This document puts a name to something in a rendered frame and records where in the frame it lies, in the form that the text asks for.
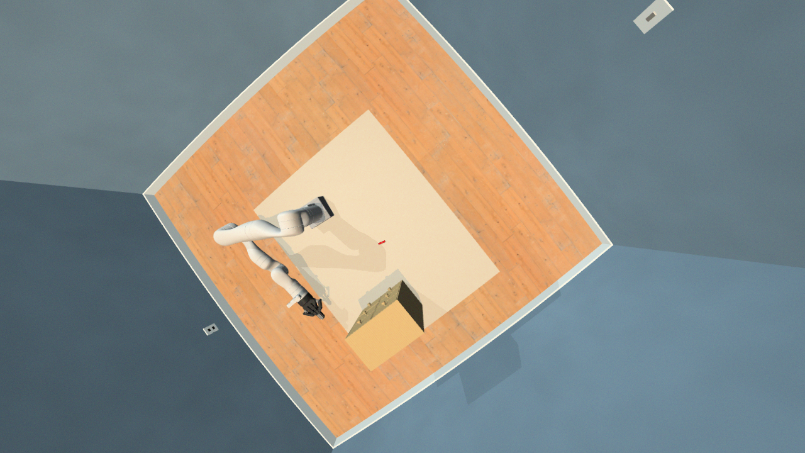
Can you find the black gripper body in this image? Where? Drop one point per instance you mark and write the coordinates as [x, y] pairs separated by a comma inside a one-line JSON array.
[[306, 301]]

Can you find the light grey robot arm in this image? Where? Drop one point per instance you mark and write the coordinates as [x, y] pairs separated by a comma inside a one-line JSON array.
[[291, 224]]

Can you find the tan wooden drawer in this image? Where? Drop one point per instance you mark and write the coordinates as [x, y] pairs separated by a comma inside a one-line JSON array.
[[388, 296], [370, 305], [385, 305], [391, 290], [367, 313], [360, 323]]

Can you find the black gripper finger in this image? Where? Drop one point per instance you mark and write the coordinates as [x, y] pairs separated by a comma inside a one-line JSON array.
[[313, 313], [318, 308]]

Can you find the brown chest of drawers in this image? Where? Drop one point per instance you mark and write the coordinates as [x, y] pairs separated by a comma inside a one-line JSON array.
[[390, 331]]

